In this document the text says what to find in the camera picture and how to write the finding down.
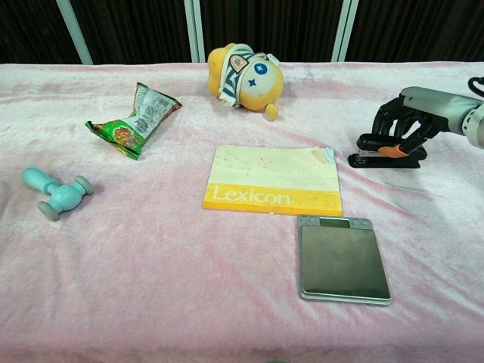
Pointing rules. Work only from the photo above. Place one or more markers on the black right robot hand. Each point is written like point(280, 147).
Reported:
point(416, 109)

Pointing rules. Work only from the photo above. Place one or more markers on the black stapler with orange tab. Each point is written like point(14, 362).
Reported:
point(382, 157)

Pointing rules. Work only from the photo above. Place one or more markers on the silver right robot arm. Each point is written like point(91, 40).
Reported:
point(475, 121)

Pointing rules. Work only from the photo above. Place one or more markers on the yellow white Lexicon box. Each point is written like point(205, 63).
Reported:
point(273, 181)

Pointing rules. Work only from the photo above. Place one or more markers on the silver digital kitchen scale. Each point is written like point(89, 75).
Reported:
point(343, 261)

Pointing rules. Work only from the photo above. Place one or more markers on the yellow plush toy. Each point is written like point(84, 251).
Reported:
point(246, 81)

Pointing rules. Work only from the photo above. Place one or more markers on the green snack bag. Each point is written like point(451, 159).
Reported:
point(138, 121)

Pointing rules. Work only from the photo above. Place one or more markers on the pink fleece blanket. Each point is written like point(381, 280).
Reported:
point(151, 264)

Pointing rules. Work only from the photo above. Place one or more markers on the teal toy hammer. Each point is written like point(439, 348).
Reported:
point(56, 193)

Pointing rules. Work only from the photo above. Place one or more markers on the white partition post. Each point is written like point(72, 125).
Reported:
point(344, 30)
point(75, 30)
point(194, 30)

